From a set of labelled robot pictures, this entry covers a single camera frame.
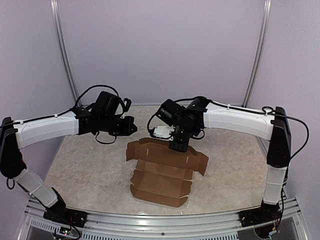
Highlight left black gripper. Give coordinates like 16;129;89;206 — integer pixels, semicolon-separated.
99;114;138;137

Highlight brown cardboard box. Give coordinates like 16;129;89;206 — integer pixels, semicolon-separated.
126;137;209;208

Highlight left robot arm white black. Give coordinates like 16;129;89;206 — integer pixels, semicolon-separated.
0;105;138;223

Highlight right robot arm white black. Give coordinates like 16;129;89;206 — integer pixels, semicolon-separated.
169;96;292;222

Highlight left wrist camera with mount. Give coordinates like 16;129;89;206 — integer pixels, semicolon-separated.
91;91;132;118

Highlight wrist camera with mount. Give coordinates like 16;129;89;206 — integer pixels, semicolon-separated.
91;91;132;118
147;99;187;141

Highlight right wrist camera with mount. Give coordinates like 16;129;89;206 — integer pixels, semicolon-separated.
147;99;187;141

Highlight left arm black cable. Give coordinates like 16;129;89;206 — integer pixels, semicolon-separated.
74;84;121;113

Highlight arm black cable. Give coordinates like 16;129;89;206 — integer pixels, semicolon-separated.
74;84;121;113
262;106;310;161

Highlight front aluminium frame rail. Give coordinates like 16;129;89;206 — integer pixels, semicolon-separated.
23;197;308;240

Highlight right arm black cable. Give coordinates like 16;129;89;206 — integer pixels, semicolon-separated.
262;106;310;161

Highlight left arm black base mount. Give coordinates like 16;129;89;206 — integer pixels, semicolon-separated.
43;208;88;228

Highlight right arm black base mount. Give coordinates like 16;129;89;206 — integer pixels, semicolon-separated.
238;204;282;228

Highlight left aluminium corner post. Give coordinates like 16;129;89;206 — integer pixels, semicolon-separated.
49;0;81;106

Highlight aluminium corner post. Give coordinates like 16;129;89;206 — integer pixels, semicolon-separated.
49;0;81;106
241;0;272;107

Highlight right aluminium corner post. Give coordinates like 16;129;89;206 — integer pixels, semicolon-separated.
241;0;272;107

